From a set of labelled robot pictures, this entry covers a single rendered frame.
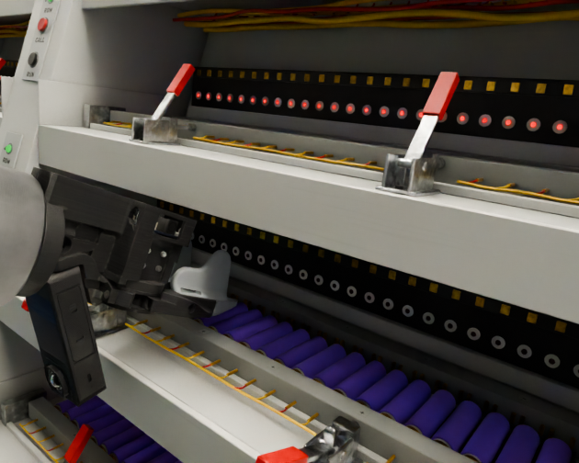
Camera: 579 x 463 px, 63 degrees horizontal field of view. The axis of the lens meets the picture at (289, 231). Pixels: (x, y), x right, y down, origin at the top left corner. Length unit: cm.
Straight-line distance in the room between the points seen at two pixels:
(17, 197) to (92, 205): 6
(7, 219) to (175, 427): 20
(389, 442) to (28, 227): 26
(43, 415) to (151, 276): 32
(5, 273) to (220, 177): 16
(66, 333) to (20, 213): 10
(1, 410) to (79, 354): 33
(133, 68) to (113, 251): 36
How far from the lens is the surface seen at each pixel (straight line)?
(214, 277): 43
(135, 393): 43
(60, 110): 64
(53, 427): 66
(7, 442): 69
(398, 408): 38
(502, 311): 43
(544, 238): 27
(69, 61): 65
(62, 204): 35
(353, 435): 34
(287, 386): 38
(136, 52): 70
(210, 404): 39
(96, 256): 38
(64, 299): 37
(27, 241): 32
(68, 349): 38
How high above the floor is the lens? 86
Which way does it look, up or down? level
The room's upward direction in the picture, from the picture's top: 16 degrees clockwise
